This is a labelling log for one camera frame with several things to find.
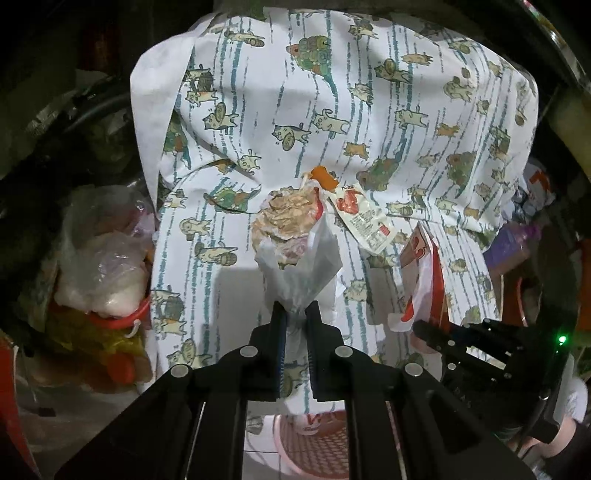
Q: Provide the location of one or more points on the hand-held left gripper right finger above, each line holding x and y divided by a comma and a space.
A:
310, 360

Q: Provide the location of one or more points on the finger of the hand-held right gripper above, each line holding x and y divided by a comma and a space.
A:
443, 351
434, 330

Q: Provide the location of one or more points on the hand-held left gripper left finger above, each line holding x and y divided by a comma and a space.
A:
281, 360

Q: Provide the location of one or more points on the red and white paper wrapper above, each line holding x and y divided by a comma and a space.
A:
422, 286

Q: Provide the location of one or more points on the pink plastic mesh basket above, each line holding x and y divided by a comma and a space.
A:
323, 452

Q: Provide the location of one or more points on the greasy paper wrapper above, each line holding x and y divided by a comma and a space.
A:
286, 217

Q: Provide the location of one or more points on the person's right forearm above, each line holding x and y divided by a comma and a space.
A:
563, 443

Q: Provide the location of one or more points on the red plastic basin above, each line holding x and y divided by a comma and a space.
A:
512, 304

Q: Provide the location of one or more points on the purple plastic container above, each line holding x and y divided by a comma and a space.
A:
512, 244

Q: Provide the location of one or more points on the white sauce packet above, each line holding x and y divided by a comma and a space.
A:
369, 226

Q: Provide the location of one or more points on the red plastic bucket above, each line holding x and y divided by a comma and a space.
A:
115, 321

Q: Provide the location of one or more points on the white and blue plastic bag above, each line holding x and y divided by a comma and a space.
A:
535, 189

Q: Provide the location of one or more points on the small orange torn scrap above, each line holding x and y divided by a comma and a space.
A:
323, 177

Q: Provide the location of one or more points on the clear plastic bag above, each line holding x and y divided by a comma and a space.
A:
106, 277

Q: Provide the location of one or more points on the yellow plastic bag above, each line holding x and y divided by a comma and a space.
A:
87, 337

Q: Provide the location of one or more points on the animal print white cloth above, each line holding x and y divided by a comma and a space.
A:
277, 92

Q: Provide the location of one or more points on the red plastic object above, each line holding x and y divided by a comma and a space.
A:
11, 397

